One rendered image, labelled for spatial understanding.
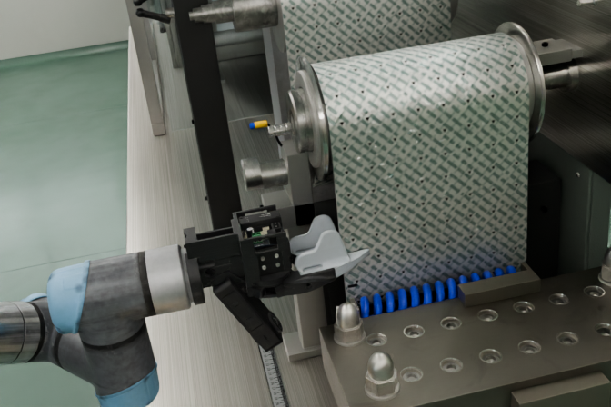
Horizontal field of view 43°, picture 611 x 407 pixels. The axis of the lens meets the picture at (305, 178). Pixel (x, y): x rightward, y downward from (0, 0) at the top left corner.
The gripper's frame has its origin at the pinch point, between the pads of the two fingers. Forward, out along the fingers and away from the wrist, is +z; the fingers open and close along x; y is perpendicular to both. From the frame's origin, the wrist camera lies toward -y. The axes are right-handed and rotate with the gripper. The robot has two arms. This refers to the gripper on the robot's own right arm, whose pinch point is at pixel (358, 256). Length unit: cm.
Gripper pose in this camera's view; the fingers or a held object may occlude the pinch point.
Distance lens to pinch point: 92.4
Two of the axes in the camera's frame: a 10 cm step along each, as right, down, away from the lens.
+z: 9.7, -1.8, 1.4
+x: -2.0, -4.0, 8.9
